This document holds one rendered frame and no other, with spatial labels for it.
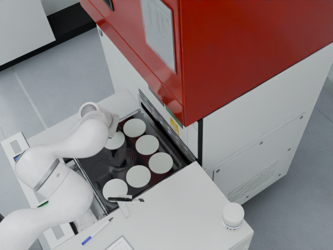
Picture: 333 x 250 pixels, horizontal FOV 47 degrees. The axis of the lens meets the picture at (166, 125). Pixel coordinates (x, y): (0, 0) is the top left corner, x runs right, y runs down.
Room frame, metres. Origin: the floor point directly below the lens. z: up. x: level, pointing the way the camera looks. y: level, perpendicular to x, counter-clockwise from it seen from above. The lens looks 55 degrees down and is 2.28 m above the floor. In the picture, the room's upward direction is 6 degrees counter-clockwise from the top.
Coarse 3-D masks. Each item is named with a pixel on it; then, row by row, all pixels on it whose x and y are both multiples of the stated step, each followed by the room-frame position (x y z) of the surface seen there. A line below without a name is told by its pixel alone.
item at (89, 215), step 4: (88, 212) 0.61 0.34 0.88; (92, 212) 0.61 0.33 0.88; (84, 216) 0.60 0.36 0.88; (88, 216) 0.59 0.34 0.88; (92, 216) 0.59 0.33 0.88; (76, 220) 0.58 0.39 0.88; (80, 220) 0.58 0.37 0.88; (84, 220) 0.58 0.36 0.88; (88, 220) 0.58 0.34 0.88; (76, 224) 0.57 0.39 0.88; (80, 224) 0.57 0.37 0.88
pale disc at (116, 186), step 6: (114, 180) 0.73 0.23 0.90; (120, 180) 0.73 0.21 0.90; (108, 186) 0.70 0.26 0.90; (114, 186) 0.70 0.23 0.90; (120, 186) 0.70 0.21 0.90; (126, 186) 0.70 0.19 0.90; (108, 192) 0.68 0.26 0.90; (114, 192) 0.67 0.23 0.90; (120, 192) 0.67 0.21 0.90; (126, 192) 0.67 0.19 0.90
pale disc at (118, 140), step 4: (116, 132) 0.96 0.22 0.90; (120, 132) 0.96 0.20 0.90; (116, 136) 0.94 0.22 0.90; (120, 136) 0.94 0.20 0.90; (108, 140) 0.92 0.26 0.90; (112, 140) 0.92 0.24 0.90; (116, 140) 0.92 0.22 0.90; (120, 140) 0.92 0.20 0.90; (108, 144) 0.90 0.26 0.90; (112, 144) 0.90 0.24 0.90; (116, 144) 0.90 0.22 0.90; (120, 144) 0.90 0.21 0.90; (108, 148) 0.88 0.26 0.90; (112, 148) 0.88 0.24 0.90; (116, 148) 0.88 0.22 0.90
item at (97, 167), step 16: (128, 144) 0.89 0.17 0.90; (160, 144) 0.87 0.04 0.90; (80, 160) 0.84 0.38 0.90; (96, 160) 0.83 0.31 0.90; (112, 160) 0.82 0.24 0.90; (128, 160) 0.81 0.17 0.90; (144, 160) 0.80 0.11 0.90; (176, 160) 0.79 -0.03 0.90; (96, 176) 0.76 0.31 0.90; (112, 176) 0.75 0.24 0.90; (160, 176) 0.72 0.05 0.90; (128, 192) 0.67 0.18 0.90; (112, 208) 0.61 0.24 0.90
